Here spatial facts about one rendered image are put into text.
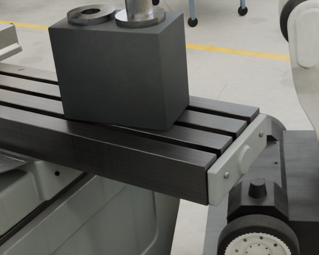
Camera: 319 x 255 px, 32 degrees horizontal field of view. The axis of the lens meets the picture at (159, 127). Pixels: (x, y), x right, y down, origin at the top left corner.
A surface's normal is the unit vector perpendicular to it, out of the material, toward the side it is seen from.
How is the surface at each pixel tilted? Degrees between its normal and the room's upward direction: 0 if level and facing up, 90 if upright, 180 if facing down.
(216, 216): 0
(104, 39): 90
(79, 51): 90
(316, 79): 115
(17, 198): 90
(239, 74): 0
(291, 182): 0
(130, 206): 90
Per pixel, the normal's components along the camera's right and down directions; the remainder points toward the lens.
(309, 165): -0.09, -0.88
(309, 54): -0.15, 0.48
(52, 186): 0.85, 0.18
